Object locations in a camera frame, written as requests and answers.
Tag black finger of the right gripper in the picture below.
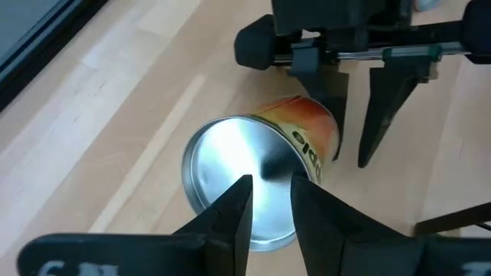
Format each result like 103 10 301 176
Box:
358 44 442 169
290 40 350 160

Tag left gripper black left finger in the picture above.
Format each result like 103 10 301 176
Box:
174 174 254 276

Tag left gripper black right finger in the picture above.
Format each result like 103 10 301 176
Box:
290 175 423 276

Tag Pineapple labelled red can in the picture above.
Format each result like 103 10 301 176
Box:
181 95 341 253

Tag black aluminium table frame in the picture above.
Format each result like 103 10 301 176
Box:
0 0 110 112

